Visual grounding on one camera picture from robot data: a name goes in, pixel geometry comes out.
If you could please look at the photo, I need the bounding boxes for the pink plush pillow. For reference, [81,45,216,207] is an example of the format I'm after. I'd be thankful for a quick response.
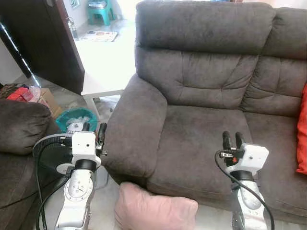
[114,182,199,230]

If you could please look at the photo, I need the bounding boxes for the grey fabric sofa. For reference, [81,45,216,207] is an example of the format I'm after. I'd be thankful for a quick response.
[101,0,307,226]
[0,99,54,230]

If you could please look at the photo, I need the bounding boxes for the red pillow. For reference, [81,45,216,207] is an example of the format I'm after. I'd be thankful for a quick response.
[295,85,307,175]

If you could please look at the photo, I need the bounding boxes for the patterned floor mat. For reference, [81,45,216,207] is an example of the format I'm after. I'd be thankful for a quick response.
[80,30,119,43]

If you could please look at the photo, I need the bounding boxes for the teal basket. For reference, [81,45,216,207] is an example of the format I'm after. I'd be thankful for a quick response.
[55,107,98,134]

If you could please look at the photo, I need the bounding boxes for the cardboard box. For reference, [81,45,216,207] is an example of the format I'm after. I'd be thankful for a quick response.
[38,88,63,118]

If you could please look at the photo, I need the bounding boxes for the white table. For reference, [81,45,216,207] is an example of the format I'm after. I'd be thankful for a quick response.
[76,46,140,120]

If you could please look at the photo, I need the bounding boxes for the red packets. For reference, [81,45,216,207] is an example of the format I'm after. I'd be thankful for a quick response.
[5,85,35,103]

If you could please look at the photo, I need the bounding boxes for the clear bottle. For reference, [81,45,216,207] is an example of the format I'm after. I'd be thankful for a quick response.
[67,17,79,40]

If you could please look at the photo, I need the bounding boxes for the dark brown door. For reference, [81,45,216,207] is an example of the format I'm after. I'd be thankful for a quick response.
[0,0,86,95]

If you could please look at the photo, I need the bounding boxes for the teal plastic stool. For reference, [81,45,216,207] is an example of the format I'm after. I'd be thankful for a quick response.
[87,0,115,26]

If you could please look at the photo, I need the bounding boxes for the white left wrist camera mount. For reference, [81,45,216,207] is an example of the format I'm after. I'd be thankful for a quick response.
[71,131,102,169]

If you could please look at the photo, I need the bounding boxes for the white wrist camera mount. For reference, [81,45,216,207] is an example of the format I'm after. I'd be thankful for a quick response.
[71,131,102,169]
[225,145,270,174]

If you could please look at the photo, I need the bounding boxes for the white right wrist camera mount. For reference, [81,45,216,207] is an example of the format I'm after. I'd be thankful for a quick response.
[225,145,270,174]

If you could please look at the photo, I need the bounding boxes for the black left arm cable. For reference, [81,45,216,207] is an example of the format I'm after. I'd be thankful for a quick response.
[35,138,73,230]

